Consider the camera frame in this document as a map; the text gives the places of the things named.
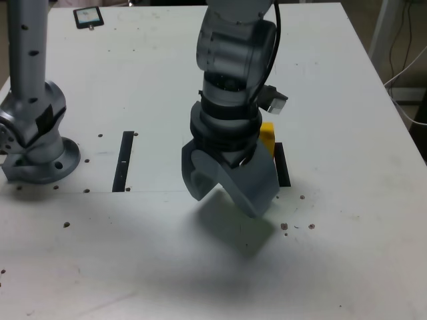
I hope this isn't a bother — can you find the black tape strip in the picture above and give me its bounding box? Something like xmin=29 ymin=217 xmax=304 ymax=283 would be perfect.
xmin=111 ymin=131 xmax=135 ymax=193

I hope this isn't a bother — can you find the white metal post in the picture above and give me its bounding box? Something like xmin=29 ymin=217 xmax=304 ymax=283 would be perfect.
xmin=368 ymin=0 xmax=400 ymax=73

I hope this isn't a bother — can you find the yellow cube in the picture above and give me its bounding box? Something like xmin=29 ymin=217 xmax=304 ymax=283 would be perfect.
xmin=260 ymin=122 xmax=276 ymax=158

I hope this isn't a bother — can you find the small gripper camera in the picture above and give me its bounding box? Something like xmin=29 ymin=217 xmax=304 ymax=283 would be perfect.
xmin=262 ymin=85 xmax=289 ymax=117

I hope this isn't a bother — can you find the black tape square outline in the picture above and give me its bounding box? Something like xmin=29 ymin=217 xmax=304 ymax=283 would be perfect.
xmin=272 ymin=142 xmax=292 ymax=188

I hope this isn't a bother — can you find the thin dark background cable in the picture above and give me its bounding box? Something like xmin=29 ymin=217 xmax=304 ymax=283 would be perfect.
xmin=388 ymin=0 xmax=416 ymax=79

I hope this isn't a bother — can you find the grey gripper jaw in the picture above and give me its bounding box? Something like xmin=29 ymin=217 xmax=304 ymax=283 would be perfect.
xmin=182 ymin=139 xmax=220 ymax=201
xmin=191 ymin=141 xmax=280 ymax=219

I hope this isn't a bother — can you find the black smartphone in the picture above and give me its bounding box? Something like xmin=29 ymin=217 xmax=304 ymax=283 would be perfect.
xmin=73 ymin=6 xmax=105 ymax=31

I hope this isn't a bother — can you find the black camera cable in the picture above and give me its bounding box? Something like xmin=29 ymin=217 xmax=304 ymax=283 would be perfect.
xmin=246 ymin=0 xmax=283 ymax=111

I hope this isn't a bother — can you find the white cable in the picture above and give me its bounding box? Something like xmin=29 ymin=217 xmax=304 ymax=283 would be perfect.
xmin=383 ymin=45 xmax=427 ymax=126

